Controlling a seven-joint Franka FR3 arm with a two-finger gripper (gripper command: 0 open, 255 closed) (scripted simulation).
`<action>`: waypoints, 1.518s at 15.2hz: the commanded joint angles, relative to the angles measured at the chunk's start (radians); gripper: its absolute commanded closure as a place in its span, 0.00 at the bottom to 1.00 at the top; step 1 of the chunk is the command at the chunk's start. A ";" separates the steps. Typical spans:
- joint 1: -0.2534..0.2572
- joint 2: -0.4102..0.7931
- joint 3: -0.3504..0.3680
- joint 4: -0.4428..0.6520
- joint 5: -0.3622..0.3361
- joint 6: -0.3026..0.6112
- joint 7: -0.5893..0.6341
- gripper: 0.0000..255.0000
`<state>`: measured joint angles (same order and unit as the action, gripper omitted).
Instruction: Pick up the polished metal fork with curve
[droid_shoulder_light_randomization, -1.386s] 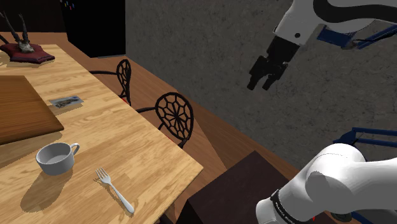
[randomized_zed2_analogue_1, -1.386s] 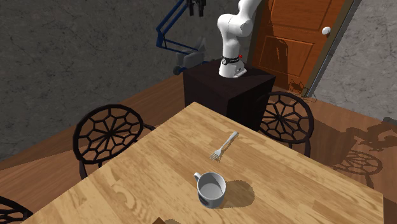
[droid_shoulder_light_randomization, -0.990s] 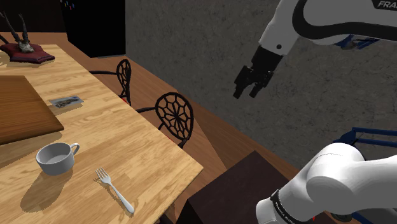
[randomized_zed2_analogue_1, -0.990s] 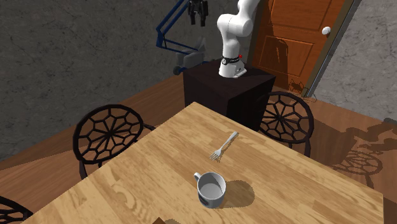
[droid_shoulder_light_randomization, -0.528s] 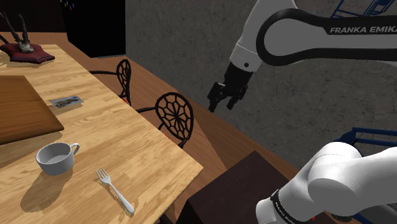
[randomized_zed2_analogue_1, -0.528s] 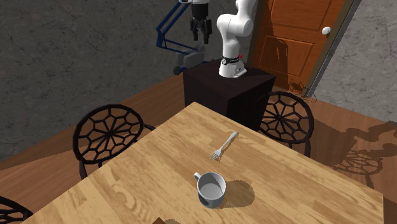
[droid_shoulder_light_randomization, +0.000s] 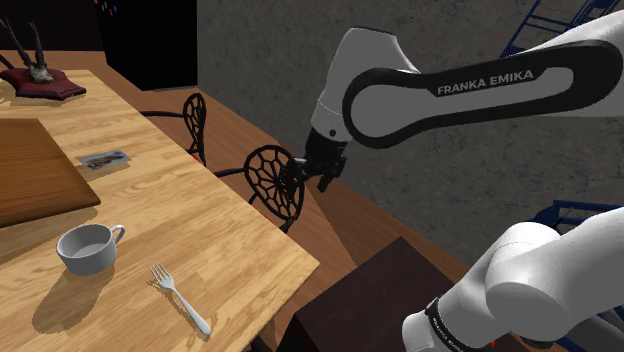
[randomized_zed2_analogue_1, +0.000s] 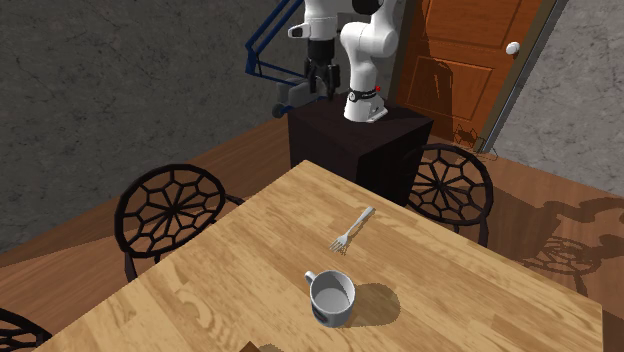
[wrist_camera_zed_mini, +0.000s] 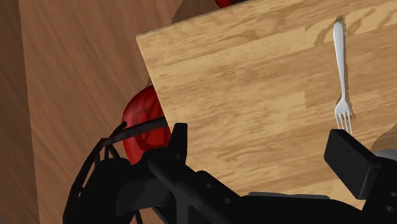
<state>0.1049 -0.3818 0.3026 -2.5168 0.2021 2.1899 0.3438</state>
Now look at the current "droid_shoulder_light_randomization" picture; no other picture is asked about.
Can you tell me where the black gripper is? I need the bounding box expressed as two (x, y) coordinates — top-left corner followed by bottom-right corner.
(284, 127), (349, 197)

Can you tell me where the wooden table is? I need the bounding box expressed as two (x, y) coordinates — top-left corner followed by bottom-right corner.
(0, 68), (321, 352)

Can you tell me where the white fork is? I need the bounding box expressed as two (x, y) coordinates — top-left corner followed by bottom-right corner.
(149, 263), (213, 337)

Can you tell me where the small grey picture card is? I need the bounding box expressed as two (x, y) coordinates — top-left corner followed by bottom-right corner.
(77, 149), (133, 171)

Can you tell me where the black cabinet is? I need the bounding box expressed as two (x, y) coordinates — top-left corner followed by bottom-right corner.
(92, 0), (199, 92)

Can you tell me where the white cup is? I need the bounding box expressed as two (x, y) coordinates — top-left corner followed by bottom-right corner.
(55, 223), (127, 277)

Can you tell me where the blue metal ladder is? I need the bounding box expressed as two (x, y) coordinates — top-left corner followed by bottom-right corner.
(500, 0), (624, 59)

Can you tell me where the brown wooden board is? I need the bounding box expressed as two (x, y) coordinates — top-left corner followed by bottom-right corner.
(0, 118), (102, 229)

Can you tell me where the antler figure on red base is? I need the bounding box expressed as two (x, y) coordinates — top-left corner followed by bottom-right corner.
(0, 18), (88, 102)

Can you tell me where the black wire-back chair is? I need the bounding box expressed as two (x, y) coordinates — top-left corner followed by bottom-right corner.
(212, 144), (306, 235)
(140, 92), (208, 168)

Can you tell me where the blue metal frame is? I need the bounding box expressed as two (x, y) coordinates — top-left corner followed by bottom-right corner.
(528, 199), (624, 236)

